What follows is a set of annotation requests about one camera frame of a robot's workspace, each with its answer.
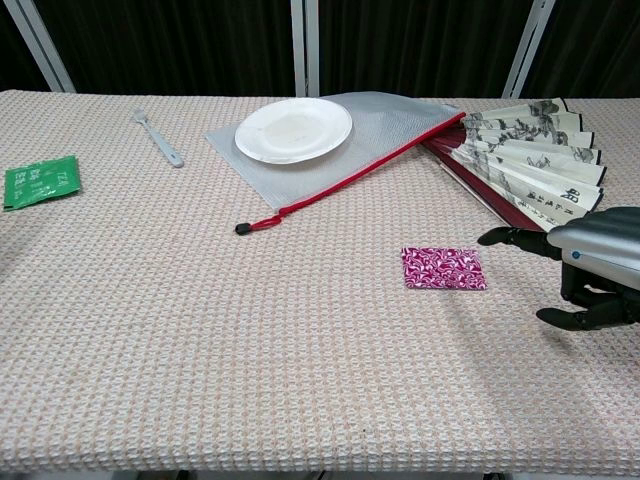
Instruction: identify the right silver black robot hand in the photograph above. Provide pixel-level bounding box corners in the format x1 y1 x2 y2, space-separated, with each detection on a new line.
477 206 640 334

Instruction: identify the pink patterned packet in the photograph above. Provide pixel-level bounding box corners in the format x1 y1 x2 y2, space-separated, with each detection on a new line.
400 246 488 292

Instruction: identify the painted paper folding fan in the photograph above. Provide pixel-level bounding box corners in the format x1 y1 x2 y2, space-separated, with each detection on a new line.
422 98 609 232

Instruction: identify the clear mesh pouch red zipper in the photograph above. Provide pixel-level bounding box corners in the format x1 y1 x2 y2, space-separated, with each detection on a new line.
204 92 467 236

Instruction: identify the white round plate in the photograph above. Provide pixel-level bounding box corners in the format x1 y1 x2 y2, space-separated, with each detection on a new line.
234 97 354 165

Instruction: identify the beige waffle tablecloth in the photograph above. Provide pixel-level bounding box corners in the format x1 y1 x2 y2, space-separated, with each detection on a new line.
0 89 640 474

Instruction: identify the grey plastic fork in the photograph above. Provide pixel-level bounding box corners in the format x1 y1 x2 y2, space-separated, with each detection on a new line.
132 108 185 169

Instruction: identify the black pleated curtain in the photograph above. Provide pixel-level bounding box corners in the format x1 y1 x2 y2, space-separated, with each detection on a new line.
0 0 640 100

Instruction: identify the green tea sachet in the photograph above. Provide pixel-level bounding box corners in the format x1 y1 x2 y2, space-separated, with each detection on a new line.
2 154 81 212

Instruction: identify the white aluminium frame post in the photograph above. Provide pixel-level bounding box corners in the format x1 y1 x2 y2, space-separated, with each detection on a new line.
291 0 321 98
502 0 556 100
0 0 76 94

